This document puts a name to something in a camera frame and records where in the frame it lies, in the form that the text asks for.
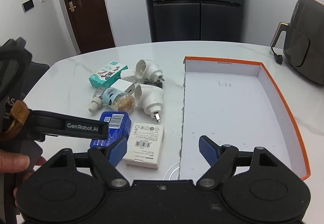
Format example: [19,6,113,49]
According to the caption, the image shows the clear mosquito liquid bottle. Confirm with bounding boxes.
[88,87,106,113]

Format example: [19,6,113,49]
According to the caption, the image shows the white barcode product box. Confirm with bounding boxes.
[123,123,165,169]

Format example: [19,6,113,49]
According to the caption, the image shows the white plug-in vaporizer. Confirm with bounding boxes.
[135,59,164,82]
[134,84,164,123]

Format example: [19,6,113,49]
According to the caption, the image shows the white plug-in vaporizer front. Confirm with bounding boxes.
[134,84,164,123]

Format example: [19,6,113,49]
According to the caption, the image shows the dark grey air fryer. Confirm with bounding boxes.
[270,0,323,85]

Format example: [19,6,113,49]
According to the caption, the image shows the brown wooden door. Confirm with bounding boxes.
[64,0,115,53]

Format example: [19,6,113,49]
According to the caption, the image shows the white USB charger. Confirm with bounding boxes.
[111,79,135,95]

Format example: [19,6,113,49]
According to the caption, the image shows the black power plug cable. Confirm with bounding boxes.
[270,46,284,64]

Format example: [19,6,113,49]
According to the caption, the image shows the blue toothpick jar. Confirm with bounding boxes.
[101,88,135,114]

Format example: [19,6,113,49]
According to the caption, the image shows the person's left hand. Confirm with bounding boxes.
[1,150,46,208]

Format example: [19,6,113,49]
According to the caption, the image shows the black USB charger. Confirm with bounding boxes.
[143,80,163,89]

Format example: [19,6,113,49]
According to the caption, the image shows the blue rectangular box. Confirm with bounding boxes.
[90,112,132,148]

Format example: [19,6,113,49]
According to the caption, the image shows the orange white cardboard tray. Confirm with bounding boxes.
[180,56,311,181]

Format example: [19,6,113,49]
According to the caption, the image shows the white cube charger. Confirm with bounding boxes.
[120,69,137,84]

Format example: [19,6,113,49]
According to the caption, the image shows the black wall intercom panel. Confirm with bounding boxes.
[22,0,35,13]

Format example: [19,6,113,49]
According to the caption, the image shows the teal adhesive bandage box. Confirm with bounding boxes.
[89,61,128,88]

